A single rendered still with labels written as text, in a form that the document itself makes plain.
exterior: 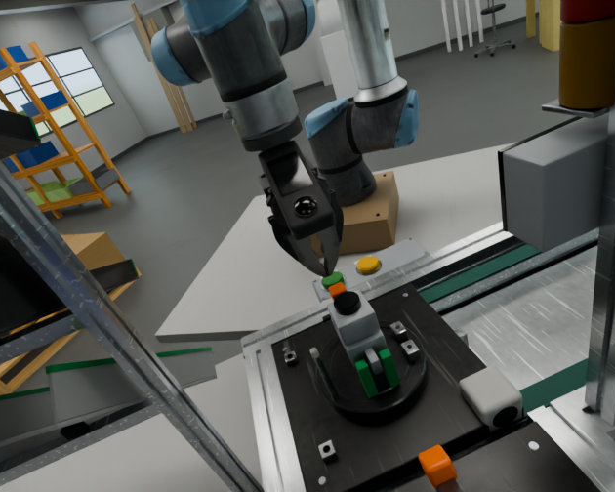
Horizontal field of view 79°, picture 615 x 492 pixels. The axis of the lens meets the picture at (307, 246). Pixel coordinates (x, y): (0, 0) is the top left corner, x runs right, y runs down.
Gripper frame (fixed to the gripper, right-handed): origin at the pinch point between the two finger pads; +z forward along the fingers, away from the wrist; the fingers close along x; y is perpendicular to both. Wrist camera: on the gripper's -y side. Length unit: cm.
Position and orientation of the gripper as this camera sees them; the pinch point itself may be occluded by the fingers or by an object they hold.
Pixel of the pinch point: (326, 271)
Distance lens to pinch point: 51.0
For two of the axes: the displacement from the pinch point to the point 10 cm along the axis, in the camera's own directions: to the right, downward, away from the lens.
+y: -2.4, -4.4, 8.6
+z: 3.2, 8.0, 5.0
